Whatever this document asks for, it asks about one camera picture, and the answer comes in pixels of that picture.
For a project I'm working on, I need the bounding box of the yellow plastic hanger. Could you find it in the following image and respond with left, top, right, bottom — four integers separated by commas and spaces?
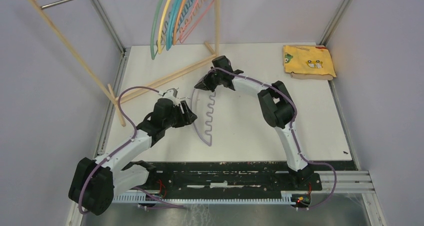
157, 0, 173, 55

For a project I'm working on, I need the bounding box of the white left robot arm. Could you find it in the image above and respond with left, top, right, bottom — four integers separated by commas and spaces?
68, 98, 198, 215

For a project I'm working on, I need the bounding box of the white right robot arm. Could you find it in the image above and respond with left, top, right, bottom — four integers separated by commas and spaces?
194, 56, 314, 190

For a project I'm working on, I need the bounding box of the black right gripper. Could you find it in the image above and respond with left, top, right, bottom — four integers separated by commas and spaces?
195, 67, 223, 93

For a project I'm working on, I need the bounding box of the pink wire hanger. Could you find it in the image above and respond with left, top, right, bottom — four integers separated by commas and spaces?
176, 0, 215, 44

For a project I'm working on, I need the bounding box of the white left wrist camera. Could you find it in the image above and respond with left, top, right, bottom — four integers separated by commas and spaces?
158, 88, 180, 104

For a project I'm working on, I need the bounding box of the yellow printed folded cloth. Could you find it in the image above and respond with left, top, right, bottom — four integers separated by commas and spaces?
282, 45, 337, 81

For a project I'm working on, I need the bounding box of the green plastic hanger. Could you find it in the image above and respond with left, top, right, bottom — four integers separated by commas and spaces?
149, 0, 164, 60

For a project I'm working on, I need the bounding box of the orange wavy plastic hanger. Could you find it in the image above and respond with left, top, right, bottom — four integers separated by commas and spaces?
171, 0, 195, 46

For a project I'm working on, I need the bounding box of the blue wavy plastic hanger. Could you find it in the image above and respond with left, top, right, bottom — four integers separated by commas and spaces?
165, 0, 194, 51

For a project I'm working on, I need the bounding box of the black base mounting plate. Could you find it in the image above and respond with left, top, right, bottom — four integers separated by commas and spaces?
138, 161, 322, 199

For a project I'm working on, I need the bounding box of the white slotted cable duct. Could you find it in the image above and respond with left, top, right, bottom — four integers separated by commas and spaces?
112, 190, 309, 206

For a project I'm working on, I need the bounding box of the teal plastic hanger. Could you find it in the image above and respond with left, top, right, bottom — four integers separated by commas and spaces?
165, 0, 182, 51

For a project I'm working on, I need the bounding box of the purple plastic hanger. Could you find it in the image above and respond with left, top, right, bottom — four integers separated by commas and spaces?
178, 88, 216, 146

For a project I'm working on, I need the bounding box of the wooden clothes rack frame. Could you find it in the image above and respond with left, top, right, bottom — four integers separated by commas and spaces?
27, 0, 221, 110

